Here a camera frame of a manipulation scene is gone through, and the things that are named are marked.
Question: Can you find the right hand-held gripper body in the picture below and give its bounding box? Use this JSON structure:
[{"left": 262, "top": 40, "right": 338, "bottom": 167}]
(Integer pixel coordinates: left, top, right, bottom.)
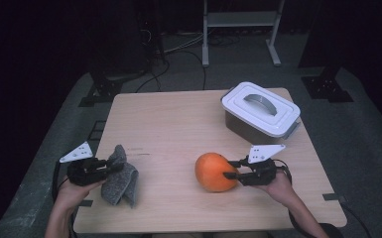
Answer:
[{"left": 241, "top": 144, "right": 287, "bottom": 186}]

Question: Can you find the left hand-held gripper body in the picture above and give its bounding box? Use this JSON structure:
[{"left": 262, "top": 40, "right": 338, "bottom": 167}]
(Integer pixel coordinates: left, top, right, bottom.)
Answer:
[{"left": 59, "top": 141, "right": 108, "bottom": 187}]

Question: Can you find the grey fluffy cloth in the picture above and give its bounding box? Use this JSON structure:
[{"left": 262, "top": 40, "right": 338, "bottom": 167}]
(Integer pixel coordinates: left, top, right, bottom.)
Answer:
[{"left": 100, "top": 144, "right": 140, "bottom": 209}]

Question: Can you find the orange plush toy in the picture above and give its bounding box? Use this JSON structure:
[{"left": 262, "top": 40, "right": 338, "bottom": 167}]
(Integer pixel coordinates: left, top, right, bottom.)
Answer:
[{"left": 193, "top": 152, "right": 241, "bottom": 193}]

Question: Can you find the transparent grey plastic box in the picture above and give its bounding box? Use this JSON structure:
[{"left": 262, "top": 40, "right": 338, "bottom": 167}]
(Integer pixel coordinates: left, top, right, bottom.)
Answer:
[{"left": 223, "top": 110, "right": 302, "bottom": 152}]

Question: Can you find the person's right hand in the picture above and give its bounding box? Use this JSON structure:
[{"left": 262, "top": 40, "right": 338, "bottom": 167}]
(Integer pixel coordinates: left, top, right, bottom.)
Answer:
[{"left": 254, "top": 172, "right": 294, "bottom": 202}]

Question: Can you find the person's left hand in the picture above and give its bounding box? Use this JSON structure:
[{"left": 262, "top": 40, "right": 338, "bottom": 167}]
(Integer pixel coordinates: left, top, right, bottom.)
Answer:
[{"left": 58, "top": 179, "right": 105, "bottom": 206}]

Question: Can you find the black tape square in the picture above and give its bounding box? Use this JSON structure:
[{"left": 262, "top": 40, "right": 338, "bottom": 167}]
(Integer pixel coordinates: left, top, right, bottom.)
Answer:
[{"left": 87, "top": 120, "right": 107, "bottom": 142}]

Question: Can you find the black stand base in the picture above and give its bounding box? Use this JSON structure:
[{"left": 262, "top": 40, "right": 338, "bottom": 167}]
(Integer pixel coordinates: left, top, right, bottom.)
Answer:
[
  {"left": 301, "top": 65, "right": 355, "bottom": 103},
  {"left": 77, "top": 77, "right": 123, "bottom": 108}
]

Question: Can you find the black chair armrest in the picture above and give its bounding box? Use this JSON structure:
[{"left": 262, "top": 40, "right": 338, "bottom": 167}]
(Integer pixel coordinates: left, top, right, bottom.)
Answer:
[{"left": 317, "top": 222, "right": 345, "bottom": 238}]

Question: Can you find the white metal stand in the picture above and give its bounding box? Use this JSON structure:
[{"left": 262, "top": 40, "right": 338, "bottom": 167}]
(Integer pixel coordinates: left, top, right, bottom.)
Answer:
[{"left": 201, "top": 0, "right": 286, "bottom": 68}]

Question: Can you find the right hand-held gripper cable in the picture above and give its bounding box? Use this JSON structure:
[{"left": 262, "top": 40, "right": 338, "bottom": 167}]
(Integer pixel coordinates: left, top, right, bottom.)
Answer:
[{"left": 272, "top": 159, "right": 312, "bottom": 238}]

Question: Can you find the hand-held gripper cable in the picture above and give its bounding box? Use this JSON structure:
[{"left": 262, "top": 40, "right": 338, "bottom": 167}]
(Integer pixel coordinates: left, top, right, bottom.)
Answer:
[
  {"left": 272, "top": 159, "right": 312, "bottom": 238},
  {"left": 52, "top": 161, "right": 67, "bottom": 202}
]

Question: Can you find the left hand-held gripper cable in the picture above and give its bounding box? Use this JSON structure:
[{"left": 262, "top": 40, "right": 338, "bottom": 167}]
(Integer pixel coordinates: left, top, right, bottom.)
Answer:
[{"left": 52, "top": 161, "right": 67, "bottom": 202}]

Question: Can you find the black floor cable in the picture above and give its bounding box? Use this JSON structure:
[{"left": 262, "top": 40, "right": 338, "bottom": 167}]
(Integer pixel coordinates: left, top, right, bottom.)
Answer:
[
  {"left": 175, "top": 49, "right": 207, "bottom": 91},
  {"left": 135, "top": 59, "right": 172, "bottom": 93}
]

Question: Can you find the thin black cable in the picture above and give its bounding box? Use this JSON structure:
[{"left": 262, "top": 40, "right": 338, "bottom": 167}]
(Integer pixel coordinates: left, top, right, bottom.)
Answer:
[{"left": 341, "top": 201, "right": 373, "bottom": 238}]

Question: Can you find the black cable tangle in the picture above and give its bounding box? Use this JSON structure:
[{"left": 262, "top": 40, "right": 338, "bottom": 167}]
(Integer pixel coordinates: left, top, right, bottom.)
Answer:
[{"left": 207, "top": 33, "right": 242, "bottom": 48}]

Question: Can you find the white floor cable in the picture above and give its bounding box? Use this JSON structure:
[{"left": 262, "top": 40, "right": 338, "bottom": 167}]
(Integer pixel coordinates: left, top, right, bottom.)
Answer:
[{"left": 163, "top": 33, "right": 206, "bottom": 55}]

